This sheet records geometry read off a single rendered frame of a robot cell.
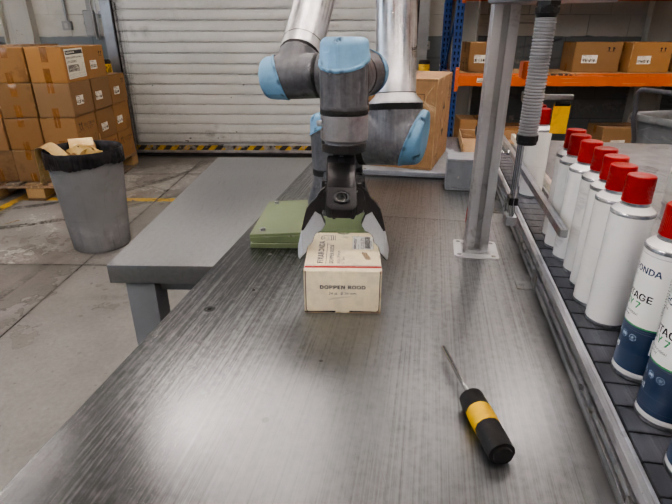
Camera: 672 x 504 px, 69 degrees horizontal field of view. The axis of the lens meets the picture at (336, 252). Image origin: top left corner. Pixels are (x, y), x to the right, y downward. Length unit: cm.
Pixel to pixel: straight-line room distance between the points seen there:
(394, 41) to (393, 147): 21
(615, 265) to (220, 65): 499
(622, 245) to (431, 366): 29
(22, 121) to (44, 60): 52
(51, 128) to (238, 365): 388
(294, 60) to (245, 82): 452
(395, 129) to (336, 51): 34
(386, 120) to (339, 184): 35
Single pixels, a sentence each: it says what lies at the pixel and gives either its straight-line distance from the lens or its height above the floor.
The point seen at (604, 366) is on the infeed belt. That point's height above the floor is 88.
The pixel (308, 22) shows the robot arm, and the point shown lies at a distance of 96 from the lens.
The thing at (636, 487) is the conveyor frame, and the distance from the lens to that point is 55.
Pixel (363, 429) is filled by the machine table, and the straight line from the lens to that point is 60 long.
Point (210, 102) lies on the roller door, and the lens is 552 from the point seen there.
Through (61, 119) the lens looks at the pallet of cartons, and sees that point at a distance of 441.
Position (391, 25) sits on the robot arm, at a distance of 109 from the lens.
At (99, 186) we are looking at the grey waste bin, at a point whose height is 42.
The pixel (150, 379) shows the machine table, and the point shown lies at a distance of 70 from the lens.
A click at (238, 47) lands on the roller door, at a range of 540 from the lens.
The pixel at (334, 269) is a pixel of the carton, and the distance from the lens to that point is 77.
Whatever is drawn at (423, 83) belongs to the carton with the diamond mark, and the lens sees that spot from 153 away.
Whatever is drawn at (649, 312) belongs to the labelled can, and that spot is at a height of 97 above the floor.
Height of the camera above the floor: 124
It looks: 24 degrees down
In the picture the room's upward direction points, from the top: straight up
